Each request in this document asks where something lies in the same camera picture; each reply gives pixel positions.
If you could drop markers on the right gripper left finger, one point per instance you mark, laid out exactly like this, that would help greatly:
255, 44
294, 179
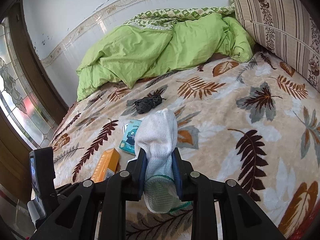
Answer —
103, 206

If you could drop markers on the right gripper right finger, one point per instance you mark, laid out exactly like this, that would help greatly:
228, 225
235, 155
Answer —
241, 216

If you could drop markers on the orange medicine box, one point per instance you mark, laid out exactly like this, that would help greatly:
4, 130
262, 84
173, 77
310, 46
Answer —
106, 166

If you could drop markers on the teal cartoon tissue pack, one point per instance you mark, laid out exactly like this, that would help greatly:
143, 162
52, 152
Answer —
127, 143

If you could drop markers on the white green sock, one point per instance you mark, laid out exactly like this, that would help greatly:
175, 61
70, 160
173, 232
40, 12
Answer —
157, 136

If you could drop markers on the white medicine box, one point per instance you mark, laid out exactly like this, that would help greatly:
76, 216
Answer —
124, 129

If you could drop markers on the red mesh trash basket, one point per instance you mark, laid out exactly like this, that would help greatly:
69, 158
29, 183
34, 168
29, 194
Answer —
302, 229

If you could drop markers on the stained glass window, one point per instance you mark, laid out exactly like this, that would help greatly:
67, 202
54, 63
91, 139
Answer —
18, 102

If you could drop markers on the leaf pattern bed blanket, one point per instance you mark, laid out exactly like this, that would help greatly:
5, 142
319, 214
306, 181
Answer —
256, 123

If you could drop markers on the green quilt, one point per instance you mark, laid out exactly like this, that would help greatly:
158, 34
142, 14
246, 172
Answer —
159, 41

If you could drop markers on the striped beige bolster cushion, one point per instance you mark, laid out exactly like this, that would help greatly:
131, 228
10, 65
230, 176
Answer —
285, 28

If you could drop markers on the brown wooden window frame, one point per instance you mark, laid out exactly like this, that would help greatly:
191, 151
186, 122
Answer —
15, 174

